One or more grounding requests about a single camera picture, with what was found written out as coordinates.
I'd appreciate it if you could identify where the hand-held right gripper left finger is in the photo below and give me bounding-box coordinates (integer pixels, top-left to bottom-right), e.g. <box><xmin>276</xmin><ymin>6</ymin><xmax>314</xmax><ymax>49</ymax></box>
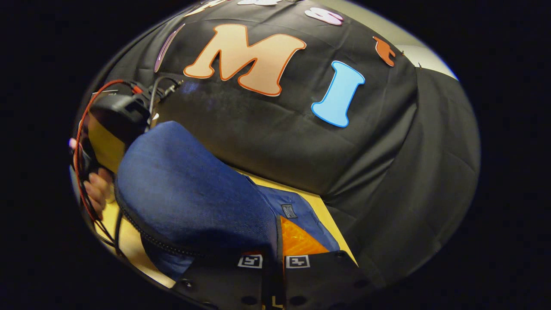
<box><xmin>171</xmin><ymin>251</ymin><xmax>282</xmax><ymax>310</ymax></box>

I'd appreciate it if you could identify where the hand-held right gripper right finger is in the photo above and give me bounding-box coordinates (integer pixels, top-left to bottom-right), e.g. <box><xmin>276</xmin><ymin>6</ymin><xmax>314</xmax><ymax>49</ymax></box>
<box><xmin>280</xmin><ymin>215</ymin><xmax>376</xmax><ymax>310</ymax></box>

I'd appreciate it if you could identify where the blue schoolbag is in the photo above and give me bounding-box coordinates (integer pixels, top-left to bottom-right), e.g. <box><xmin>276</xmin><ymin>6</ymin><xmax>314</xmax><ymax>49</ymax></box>
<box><xmin>114</xmin><ymin>121</ymin><xmax>341</xmax><ymax>280</ymax></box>

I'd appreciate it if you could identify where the black backdrop cloth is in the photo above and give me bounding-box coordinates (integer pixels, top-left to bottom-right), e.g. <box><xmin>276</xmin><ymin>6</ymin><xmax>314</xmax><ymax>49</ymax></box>
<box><xmin>93</xmin><ymin>0</ymin><xmax>481</xmax><ymax>288</ymax></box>

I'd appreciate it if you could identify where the black cable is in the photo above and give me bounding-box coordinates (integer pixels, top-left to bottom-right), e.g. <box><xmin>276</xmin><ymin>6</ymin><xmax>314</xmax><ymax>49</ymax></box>
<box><xmin>146</xmin><ymin>76</ymin><xmax>185</xmax><ymax>130</ymax></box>

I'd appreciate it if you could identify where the red cable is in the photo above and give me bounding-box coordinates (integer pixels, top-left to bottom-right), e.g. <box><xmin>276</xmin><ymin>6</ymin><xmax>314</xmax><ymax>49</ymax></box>
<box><xmin>73</xmin><ymin>79</ymin><xmax>143</xmax><ymax>222</ymax></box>

